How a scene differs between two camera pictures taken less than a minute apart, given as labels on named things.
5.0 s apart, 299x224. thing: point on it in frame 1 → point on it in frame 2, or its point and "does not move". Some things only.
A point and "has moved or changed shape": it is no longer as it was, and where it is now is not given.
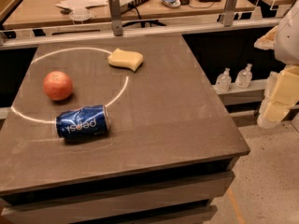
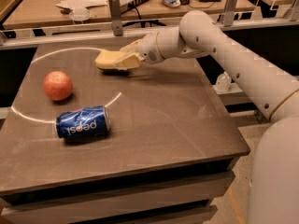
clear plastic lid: [79, 15] does not move
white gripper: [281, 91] → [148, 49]
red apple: [57, 85] does not move
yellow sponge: [125, 59] has moved or changed shape
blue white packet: [172, 1] does not move
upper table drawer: [78, 208] does not move
